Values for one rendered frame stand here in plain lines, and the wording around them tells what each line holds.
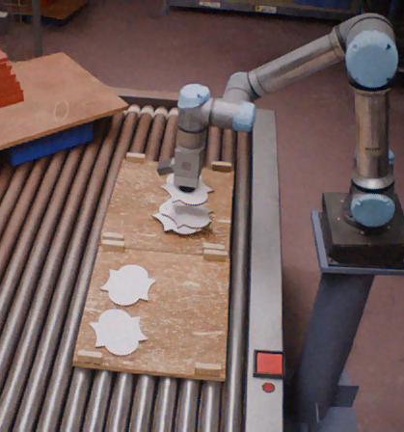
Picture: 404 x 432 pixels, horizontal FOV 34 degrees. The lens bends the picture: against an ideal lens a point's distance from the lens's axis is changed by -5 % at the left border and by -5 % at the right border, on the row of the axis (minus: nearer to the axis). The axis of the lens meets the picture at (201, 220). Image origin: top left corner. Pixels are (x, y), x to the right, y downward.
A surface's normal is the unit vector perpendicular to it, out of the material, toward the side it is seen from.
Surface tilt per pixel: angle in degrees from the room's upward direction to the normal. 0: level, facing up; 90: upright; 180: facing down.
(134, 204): 0
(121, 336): 0
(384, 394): 0
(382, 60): 83
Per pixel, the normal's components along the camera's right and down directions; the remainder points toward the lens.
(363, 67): -0.21, 0.51
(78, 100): 0.07, -0.78
